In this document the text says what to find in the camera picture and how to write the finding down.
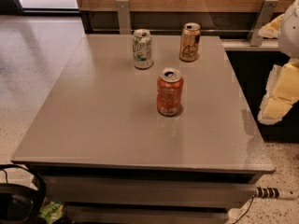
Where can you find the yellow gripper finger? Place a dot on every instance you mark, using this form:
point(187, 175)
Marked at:
point(282, 92)
point(270, 30)

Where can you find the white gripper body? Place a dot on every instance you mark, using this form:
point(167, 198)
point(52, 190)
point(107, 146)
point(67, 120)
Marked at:
point(290, 32)

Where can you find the gold brown soda can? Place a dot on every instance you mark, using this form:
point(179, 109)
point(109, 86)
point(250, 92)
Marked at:
point(189, 41)

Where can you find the orange soda can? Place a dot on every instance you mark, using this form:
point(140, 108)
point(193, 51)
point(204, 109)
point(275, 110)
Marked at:
point(169, 90)

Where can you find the white green soda can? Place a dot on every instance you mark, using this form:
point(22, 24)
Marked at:
point(142, 49)

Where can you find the grey table drawer unit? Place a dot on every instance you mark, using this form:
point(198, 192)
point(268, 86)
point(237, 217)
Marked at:
point(128, 196)

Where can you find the green snack bag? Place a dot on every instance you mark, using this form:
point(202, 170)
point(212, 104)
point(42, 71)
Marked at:
point(51, 212)

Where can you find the black headphones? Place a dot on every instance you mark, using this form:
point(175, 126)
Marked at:
point(20, 204)

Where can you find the black white striped handle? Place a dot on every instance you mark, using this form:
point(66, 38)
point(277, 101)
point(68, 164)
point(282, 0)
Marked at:
point(275, 193)

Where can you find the grey metal bracket left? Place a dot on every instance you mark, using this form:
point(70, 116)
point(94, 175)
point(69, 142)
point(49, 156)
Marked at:
point(124, 17)

